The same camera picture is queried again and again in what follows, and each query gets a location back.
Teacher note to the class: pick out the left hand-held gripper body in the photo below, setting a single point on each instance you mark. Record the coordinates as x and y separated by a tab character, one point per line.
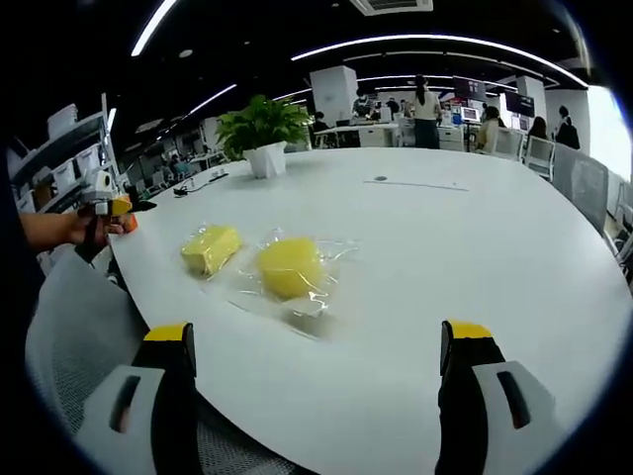
101	190

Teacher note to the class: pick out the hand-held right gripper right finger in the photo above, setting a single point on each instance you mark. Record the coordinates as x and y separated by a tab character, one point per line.
494	410

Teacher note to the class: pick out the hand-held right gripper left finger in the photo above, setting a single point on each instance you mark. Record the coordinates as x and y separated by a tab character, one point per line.
133	415

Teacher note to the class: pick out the rectangular yellow bread packet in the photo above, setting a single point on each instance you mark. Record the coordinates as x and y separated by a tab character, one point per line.
210	250

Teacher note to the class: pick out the yellow round silicone block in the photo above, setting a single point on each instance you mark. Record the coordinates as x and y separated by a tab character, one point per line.
291	267

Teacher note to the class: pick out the person's left hand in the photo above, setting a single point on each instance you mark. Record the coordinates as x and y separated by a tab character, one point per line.
94	228

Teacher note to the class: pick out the white storage shelf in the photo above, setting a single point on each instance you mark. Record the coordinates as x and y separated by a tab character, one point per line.
59	148

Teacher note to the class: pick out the clear plastic bag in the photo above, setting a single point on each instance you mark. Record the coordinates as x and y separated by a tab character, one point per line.
200	232

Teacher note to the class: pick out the grey mesh office chair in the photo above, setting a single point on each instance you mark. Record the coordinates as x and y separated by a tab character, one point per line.
581	183
79	316

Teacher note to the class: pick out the green potted plant white pot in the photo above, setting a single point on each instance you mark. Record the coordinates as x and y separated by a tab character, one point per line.
262	131

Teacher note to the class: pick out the long ceiling light strip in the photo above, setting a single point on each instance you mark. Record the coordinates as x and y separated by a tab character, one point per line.
153	27
435	42

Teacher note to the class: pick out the round yellow bread packet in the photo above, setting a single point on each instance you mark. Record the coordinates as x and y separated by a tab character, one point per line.
341	252

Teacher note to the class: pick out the white office desk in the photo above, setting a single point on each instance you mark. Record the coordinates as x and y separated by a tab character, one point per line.
361	131

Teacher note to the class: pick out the white office chair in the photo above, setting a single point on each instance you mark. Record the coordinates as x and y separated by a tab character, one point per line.
538	153

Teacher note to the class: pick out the ceiling air vent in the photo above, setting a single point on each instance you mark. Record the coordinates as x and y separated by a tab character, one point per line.
390	5

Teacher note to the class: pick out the dark wall monitor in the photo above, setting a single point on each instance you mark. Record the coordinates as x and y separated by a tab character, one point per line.
519	103
469	88

